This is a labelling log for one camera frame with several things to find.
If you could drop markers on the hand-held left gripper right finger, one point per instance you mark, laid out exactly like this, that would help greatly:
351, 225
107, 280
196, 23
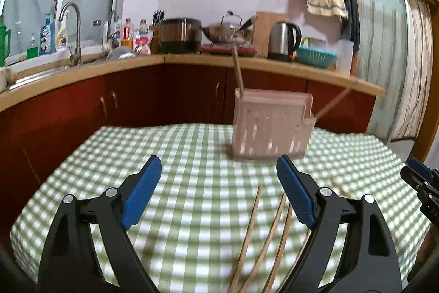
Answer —
295, 193

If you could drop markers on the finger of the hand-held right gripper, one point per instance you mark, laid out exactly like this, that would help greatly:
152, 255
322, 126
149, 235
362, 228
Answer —
416, 163
411, 174

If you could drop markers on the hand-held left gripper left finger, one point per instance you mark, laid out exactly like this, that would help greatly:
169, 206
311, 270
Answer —
144, 190

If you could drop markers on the wooden chopstick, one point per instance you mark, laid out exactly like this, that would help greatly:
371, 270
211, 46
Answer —
338, 187
237, 71
283, 245
271, 238
307, 238
248, 231
332, 103

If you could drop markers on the pale plastic utensil holder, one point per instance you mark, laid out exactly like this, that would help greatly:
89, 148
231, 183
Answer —
271, 124

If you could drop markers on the green checked tablecloth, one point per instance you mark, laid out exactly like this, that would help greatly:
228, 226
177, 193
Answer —
205, 183

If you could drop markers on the striped curtain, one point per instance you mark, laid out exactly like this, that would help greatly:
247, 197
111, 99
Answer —
411, 73

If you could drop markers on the red kitchen cabinets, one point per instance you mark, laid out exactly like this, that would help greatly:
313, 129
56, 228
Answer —
164, 94

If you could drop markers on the translucent white plastic container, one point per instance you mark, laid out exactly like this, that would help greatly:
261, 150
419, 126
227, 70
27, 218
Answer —
344, 58

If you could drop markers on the teal plastic basket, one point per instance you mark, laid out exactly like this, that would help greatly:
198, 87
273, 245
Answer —
315, 58

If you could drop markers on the wooden kitchen countertop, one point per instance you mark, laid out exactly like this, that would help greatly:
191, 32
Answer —
192, 60

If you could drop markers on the white basin with green rim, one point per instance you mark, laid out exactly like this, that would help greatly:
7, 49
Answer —
313, 42

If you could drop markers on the steel electric kettle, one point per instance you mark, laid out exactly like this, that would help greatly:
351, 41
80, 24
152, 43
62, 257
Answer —
281, 40

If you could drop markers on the orange liquid bottle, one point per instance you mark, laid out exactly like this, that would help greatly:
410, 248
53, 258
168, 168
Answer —
127, 35

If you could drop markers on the stainless steel sink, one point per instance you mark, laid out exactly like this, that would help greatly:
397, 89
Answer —
41, 73

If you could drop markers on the knife block with scissors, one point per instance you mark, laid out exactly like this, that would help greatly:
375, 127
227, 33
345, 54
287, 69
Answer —
156, 32

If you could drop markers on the dark rice cooker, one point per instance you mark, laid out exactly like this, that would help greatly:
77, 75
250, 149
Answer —
180, 35

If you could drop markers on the red induction cooker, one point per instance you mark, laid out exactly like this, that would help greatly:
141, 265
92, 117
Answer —
219, 48

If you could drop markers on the dark hanging cloth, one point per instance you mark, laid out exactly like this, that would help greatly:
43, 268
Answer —
352, 15

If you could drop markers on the wooden cutting board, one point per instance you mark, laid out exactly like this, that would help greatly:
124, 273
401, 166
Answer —
265, 25

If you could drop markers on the short steel faucet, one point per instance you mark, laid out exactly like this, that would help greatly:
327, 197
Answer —
111, 21

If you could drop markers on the yellow label spray bottle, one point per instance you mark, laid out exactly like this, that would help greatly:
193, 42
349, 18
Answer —
62, 34

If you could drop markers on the steel wok with lid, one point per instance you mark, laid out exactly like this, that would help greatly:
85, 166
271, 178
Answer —
226, 30

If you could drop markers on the tall steel faucet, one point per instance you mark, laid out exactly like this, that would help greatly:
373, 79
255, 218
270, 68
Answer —
78, 25

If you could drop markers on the small green bottle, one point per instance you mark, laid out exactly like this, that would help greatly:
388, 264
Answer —
32, 49

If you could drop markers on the blue label detergent bottle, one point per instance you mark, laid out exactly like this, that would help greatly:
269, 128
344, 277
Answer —
47, 35

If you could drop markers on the green thermos jug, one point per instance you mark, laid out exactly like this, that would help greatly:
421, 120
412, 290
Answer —
4, 42

